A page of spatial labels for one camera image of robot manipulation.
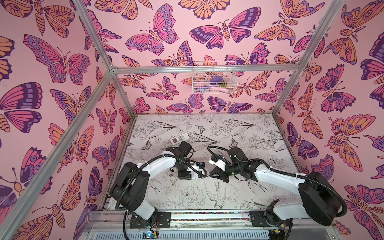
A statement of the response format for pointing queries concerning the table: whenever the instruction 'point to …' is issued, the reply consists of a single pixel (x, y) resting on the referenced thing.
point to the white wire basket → (216, 82)
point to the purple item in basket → (217, 79)
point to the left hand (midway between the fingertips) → (190, 170)
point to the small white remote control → (176, 140)
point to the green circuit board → (149, 235)
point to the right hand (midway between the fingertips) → (211, 171)
